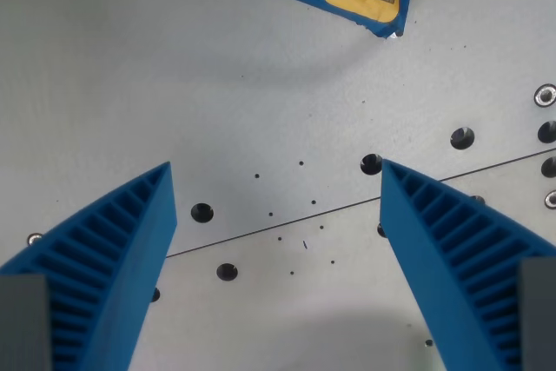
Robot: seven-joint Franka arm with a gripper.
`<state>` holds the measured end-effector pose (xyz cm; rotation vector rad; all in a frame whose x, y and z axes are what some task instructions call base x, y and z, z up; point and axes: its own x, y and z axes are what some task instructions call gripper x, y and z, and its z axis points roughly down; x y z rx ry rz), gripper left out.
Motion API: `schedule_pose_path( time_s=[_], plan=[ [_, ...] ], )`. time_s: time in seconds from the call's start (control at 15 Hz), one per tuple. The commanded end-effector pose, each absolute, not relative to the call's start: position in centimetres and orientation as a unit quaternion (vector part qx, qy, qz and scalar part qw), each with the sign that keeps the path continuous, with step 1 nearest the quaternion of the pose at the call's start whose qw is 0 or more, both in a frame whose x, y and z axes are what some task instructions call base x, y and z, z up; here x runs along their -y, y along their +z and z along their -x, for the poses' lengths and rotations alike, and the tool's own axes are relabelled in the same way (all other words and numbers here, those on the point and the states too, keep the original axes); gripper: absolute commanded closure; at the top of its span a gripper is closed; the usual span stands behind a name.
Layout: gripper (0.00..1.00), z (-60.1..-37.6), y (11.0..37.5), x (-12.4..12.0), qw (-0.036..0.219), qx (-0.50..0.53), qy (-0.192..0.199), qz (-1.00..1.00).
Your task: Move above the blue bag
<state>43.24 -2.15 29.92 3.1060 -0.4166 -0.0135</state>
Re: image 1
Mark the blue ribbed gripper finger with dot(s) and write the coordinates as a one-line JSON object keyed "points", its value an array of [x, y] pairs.
{"points": [[113, 266], [438, 258]]}

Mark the silver table screw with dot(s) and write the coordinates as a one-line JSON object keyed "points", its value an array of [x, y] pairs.
{"points": [[34, 239], [545, 96], [551, 200]]}

